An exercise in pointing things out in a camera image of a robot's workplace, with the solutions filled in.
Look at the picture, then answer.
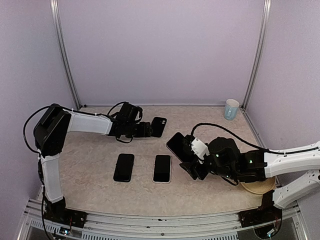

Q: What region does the purple phone back up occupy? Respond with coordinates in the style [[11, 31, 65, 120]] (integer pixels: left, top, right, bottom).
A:
[[166, 132, 195, 163]]

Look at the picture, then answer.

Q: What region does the white-edged phone screen up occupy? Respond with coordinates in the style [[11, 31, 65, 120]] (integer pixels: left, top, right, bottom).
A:
[[152, 155, 172, 184]]

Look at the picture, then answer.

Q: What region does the beige plate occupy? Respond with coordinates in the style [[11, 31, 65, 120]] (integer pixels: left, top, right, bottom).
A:
[[240, 177, 276, 195]]

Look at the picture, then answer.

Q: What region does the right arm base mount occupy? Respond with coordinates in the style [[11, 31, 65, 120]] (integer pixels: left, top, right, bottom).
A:
[[238, 190, 283, 228]]

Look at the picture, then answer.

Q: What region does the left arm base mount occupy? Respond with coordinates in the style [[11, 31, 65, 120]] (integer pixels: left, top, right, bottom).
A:
[[44, 197, 88, 229]]

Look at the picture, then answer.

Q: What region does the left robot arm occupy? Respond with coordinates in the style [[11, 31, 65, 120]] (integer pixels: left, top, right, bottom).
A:
[[33, 102, 153, 223]]

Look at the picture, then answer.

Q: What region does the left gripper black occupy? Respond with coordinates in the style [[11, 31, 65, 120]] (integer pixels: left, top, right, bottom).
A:
[[124, 121, 153, 138]]

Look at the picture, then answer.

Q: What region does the aluminium frame post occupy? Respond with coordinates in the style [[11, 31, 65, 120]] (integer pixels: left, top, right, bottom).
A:
[[242, 0, 272, 111], [49, 0, 82, 110]]

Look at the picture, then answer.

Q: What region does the left aluminium frame post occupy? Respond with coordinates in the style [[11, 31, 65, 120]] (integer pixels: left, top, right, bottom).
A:
[[49, 0, 82, 110]]

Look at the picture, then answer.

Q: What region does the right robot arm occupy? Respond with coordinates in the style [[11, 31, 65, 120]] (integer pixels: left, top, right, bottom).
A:
[[180, 135, 320, 222]]

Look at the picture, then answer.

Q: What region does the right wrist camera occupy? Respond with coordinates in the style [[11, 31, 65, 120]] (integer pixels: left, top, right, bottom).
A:
[[191, 137, 210, 162]]

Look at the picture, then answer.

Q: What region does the right aluminium frame post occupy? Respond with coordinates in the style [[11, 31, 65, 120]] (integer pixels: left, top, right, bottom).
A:
[[242, 0, 272, 111]]

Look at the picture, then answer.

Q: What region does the light blue mug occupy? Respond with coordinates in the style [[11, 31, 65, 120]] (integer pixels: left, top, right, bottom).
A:
[[224, 99, 240, 121]]

